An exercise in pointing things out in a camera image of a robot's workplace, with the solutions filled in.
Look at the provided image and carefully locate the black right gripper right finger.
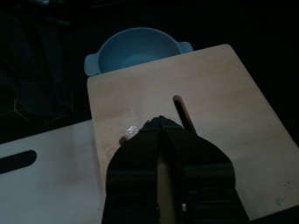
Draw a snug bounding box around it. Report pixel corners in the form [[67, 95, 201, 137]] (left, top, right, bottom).
[[160, 115, 251, 224]]

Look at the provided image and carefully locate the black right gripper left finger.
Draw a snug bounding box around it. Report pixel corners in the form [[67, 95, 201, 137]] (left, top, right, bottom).
[[101, 115, 164, 224]]

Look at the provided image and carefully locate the wooden drawer box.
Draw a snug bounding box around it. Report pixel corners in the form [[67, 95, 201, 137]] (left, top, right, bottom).
[[85, 43, 299, 221]]

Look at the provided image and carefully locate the white cutting board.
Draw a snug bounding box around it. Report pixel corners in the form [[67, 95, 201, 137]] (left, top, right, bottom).
[[0, 119, 108, 224]]

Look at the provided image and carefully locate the blue grey bowl with handles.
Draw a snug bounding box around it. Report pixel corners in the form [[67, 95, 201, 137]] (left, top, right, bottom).
[[84, 26, 195, 77]]

